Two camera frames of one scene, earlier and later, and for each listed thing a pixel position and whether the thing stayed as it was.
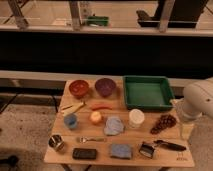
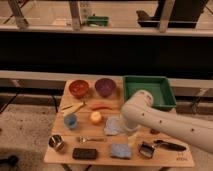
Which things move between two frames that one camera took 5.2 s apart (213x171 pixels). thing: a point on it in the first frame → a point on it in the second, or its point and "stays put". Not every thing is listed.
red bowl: [78, 88] stays put
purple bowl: [105, 86] stays put
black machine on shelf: [185, 14] stays put
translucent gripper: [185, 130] → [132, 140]
